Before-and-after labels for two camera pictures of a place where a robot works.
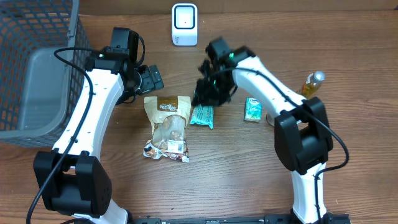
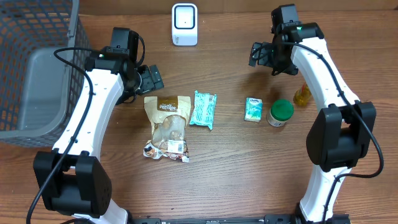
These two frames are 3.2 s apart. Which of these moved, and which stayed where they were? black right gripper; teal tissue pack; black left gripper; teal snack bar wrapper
Moved: black right gripper
Stayed: teal tissue pack; black left gripper; teal snack bar wrapper
